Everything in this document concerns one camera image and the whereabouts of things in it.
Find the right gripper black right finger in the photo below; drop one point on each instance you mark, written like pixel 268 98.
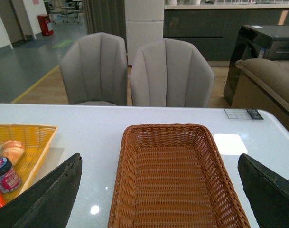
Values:
pixel 266 191

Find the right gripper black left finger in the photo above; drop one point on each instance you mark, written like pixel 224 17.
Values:
pixel 49 202

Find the yellow wicker basket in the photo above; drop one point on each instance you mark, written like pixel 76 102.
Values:
pixel 36 139

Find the brown wicker basket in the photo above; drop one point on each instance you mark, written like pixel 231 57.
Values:
pixel 173 176

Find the small jam jar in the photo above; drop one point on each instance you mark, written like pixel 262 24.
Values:
pixel 9 178

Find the toy croissant bread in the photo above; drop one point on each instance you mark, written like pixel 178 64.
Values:
pixel 13 150

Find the label sticker on table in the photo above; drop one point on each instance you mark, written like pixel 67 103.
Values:
pixel 243 114

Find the beige sofa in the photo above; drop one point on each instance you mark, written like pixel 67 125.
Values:
pixel 264 84

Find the left grey upholstered chair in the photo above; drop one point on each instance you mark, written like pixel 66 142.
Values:
pixel 95 71

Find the grey upholstered chair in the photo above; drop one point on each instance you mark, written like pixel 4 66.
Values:
pixel 95 71
pixel 170 73

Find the dark grey washing machine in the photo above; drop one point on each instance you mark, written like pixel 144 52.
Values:
pixel 256 41

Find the right grey upholstered chair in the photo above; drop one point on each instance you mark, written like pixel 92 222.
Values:
pixel 170 73

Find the red bin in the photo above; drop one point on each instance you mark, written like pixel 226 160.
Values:
pixel 45 24

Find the dark grey counter cabinet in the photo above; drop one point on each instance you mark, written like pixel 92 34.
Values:
pixel 213 25

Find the grey curtain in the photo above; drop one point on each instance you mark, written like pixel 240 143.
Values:
pixel 106 16

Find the white refrigerator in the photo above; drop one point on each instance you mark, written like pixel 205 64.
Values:
pixel 144 21

